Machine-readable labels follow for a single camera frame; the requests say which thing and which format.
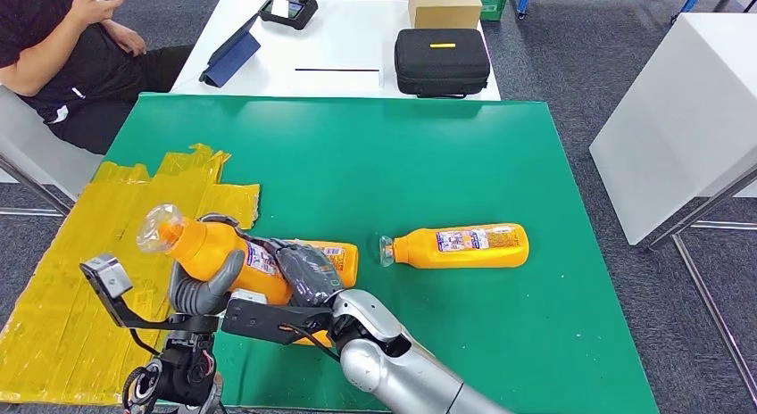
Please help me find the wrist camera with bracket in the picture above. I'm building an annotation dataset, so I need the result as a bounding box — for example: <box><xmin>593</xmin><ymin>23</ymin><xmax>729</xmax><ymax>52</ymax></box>
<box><xmin>79</xmin><ymin>254</ymin><xmax>221</xmax><ymax>335</ymax></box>
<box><xmin>221</xmin><ymin>289</ymin><xmax>336</xmax><ymax>346</ymax></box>

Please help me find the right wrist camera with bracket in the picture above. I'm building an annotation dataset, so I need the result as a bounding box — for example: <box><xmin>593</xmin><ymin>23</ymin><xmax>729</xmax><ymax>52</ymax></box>
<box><xmin>221</xmin><ymin>289</ymin><xmax>336</xmax><ymax>346</ymax></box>

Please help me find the black zip carrying case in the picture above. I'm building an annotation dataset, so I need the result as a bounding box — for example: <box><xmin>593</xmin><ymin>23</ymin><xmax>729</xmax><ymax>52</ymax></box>
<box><xmin>394</xmin><ymin>28</ymin><xmax>492</xmax><ymax>99</ymax></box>

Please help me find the black handheld controller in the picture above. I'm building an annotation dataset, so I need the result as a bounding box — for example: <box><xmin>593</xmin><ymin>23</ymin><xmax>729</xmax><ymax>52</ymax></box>
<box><xmin>258</xmin><ymin>0</ymin><xmax>320</xmax><ymax>31</ymax></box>

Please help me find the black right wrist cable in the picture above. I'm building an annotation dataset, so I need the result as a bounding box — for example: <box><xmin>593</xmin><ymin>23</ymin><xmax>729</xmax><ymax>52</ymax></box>
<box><xmin>280</xmin><ymin>323</ymin><xmax>343</xmax><ymax>363</ymax></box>

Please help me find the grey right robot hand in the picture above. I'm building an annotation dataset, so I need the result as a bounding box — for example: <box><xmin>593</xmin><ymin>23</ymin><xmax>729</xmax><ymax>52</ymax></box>
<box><xmin>260</xmin><ymin>238</ymin><xmax>345</xmax><ymax>309</ymax></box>

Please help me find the white rectangular desk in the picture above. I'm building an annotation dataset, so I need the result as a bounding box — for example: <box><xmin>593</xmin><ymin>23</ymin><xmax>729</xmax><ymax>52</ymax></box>
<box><xmin>170</xmin><ymin>0</ymin><xmax>502</xmax><ymax>102</ymax></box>

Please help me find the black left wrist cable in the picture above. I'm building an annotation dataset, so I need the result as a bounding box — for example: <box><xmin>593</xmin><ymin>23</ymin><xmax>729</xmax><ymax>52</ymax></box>
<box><xmin>129</xmin><ymin>328</ymin><xmax>162</xmax><ymax>358</ymax></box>

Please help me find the green plastic crate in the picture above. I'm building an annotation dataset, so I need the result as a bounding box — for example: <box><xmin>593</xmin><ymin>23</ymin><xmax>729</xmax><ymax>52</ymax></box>
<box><xmin>476</xmin><ymin>0</ymin><xmax>510</xmax><ymax>22</ymax></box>

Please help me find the person's right hand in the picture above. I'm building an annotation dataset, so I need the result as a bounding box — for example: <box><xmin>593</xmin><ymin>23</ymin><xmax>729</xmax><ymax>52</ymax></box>
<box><xmin>70</xmin><ymin>0</ymin><xmax>125</xmax><ymax>25</ymax></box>

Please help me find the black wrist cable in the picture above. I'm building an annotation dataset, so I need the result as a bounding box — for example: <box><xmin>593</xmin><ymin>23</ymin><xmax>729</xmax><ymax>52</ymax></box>
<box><xmin>280</xmin><ymin>323</ymin><xmax>343</xmax><ymax>363</ymax></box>
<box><xmin>129</xmin><ymin>328</ymin><xmax>162</xmax><ymax>358</ymax></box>

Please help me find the person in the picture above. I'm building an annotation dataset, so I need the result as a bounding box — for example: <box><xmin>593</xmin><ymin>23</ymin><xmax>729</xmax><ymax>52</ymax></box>
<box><xmin>0</xmin><ymin>0</ymin><xmax>195</xmax><ymax>155</ymax></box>

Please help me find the white table with metal legs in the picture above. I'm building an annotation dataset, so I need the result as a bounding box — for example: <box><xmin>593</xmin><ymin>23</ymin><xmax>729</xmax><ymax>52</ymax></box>
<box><xmin>589</xmin><ymin>12</ymin><xmax>757</xmax><ymax>401</ymax></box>
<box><xmin>0</xmin><ymin>86</ymin><xmax>104</xmax><ymax>218</ymax></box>

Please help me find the brown cardboard box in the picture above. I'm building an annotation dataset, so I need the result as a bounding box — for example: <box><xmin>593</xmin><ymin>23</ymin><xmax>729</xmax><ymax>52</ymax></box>
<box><xmin>408</xmin><ymin>0</ymin><xmax>483</xmax><ymax>30</ymax></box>

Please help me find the yellow tape patch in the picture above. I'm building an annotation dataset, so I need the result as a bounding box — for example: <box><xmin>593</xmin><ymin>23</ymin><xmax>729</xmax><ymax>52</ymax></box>
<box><xmin>0</xmin><ymin>144</ymin><xmax>262</xmax><ymax>407</ymax></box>

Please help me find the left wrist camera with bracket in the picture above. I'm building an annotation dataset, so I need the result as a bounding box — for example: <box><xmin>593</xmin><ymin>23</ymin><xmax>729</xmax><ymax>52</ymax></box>
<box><xmin>79</xmin><ymin>254</ymin><xmax>221</xmax><ymax>335</ymax></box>

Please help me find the person's left hand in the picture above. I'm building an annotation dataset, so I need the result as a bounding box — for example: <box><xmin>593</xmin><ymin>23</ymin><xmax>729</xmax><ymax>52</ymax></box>
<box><xmin>112</xmin><ymin>27</ymin><xmax>148</xmax><ymax>58</ymax></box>

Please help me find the green table mat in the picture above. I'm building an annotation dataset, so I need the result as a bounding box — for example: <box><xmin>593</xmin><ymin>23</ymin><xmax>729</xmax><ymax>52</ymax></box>
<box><xmin>100</xmin><ymin>92</ymin><xmax>660</xmax><ymax>414</ymax></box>

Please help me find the tablet in blue case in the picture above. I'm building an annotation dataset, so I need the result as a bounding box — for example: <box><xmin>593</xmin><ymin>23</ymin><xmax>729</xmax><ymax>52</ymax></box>
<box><xmin>199</xmin><ymin>13</ymin><xmax>262</xmax><ymax>88</ymax></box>

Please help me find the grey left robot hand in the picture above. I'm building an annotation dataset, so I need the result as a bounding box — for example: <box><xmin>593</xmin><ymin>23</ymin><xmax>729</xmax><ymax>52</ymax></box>
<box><xmin>167</xmin><ymin>212</ymin><xmax>245</xmax><ymax>318</ymax></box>

